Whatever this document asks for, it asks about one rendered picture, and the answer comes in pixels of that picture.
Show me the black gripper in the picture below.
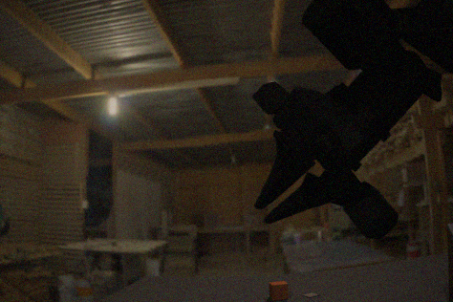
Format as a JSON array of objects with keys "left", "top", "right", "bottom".
[{"left": 252, "top": 80, "right": 399, "bottom": 240}]

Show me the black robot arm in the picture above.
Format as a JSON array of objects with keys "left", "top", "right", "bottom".
[{"left": 273, "top": 0, "right": 453, "bottom": 169}]

